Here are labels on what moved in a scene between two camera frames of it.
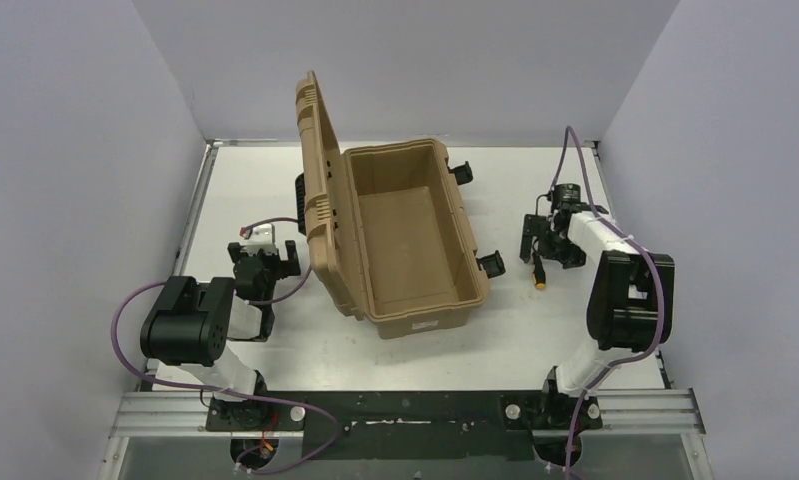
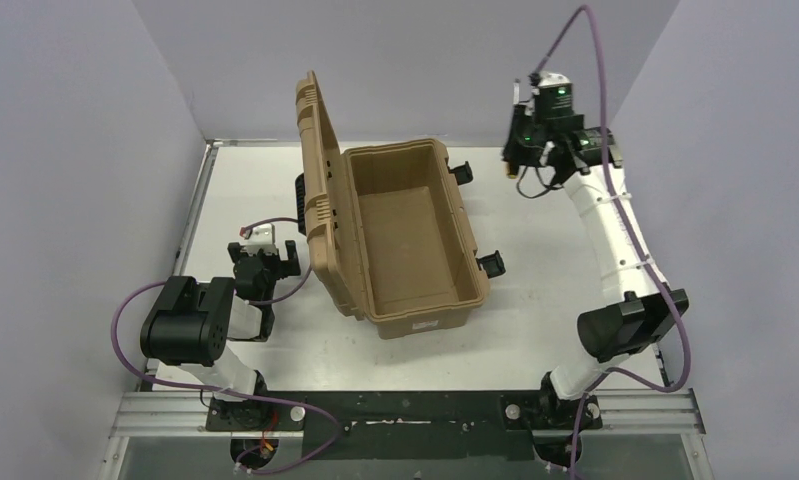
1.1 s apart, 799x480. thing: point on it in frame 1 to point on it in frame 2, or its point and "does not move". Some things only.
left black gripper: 264,255 does not move
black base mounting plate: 406,425 does not move
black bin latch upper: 463,173 does not move
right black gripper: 572,258 to 528,117
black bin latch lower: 492,264 does not move
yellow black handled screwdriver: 539,275 to 512,148
